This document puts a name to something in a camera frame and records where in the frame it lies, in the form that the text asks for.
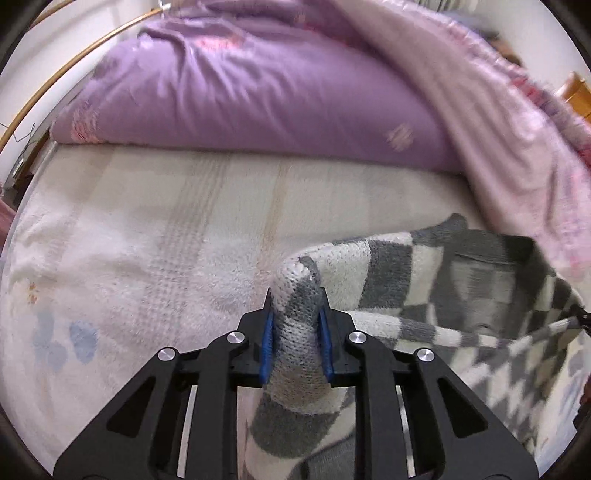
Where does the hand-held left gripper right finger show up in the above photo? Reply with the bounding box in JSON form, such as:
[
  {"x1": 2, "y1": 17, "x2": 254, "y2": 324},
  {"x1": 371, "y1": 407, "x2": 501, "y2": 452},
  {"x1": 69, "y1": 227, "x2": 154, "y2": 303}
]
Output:
[{"x1": 317, "y1": 287, "x2": 540, "y2": 480}]

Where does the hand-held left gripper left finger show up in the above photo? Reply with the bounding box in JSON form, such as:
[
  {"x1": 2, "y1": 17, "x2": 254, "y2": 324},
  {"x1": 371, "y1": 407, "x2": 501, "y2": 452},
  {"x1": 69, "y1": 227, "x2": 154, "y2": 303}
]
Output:
[{"x1": 53, "y1": 287, "x2": 277, "y2": 480}]

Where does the grey white checkered knit sweater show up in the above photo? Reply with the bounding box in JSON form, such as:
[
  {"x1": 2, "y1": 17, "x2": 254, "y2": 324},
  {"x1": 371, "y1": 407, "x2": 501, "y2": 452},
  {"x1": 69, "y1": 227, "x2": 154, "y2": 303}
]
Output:
[{"x1": 238, "y1": 213, "x2": 591, "y2": 480}]

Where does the white fleece bed sheet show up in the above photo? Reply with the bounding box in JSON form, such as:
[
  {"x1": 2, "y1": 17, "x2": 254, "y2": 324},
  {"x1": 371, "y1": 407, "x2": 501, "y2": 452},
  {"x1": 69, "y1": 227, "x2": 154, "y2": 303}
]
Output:
[{"x1": 0, "y1": 141, "x2": 591, "y2": 480}]

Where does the pink floral blanket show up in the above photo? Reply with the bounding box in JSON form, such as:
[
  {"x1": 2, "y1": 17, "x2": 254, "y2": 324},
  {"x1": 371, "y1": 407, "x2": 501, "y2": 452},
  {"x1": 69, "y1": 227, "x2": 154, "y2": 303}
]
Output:
[{"x1": 318, "y1": 0, "x2": 591, "y2": 289}]

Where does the wooden furniture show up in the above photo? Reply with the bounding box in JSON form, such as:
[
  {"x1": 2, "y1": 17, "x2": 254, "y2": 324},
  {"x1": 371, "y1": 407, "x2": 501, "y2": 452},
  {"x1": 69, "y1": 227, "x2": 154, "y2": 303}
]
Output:
[{"x1": 556, "y1": 71, "x2": 591, "y2": 121}]

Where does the purple floral pillow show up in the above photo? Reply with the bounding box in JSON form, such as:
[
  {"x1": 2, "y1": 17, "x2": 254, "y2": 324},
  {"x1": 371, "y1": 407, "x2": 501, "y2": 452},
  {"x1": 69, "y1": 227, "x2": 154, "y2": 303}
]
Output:
[{"x1": 50, "y1": 17, "x2": 468, "y2": 174}]

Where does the thin black cable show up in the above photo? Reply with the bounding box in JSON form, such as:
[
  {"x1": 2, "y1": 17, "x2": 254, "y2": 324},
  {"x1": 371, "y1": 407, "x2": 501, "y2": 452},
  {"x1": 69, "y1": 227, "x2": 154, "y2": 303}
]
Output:
[{"x1": 0, "y1": 121, "x2": 48, "y2": 145}]

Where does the curved wooden bed frame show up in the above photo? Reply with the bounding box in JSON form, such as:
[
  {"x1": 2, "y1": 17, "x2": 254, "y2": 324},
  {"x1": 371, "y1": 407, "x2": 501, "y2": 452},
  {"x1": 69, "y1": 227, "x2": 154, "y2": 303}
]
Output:
[{"x1": 0, "y1": 9, "x2": 160, "y2": 155}]

